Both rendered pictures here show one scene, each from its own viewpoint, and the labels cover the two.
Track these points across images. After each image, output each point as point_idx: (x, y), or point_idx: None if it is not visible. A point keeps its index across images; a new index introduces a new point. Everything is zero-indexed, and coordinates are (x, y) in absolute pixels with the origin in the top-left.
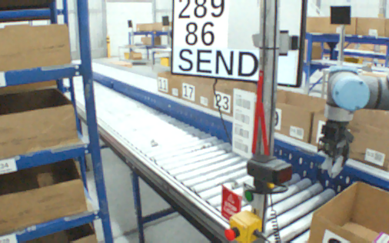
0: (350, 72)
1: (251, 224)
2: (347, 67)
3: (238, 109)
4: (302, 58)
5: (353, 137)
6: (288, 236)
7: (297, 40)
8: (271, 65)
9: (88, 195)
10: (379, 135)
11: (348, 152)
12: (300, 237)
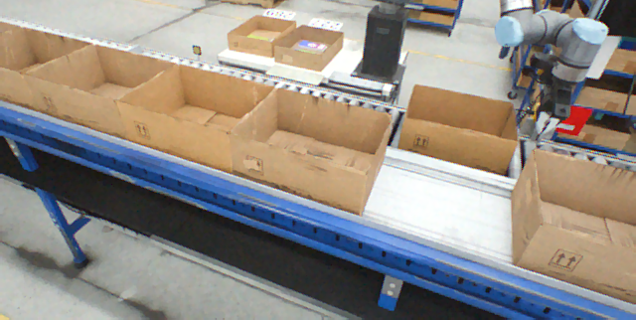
0: (571, 21)
1: (537, 104)
2: (579, 18)
3: (609, 42)
4: (608, 6)
5: (554, 110)
6: (527, 153)
7: None
8: None
9: (610, 71)
10: (554, 161)
11: (539, 105)
12: (519, 153)
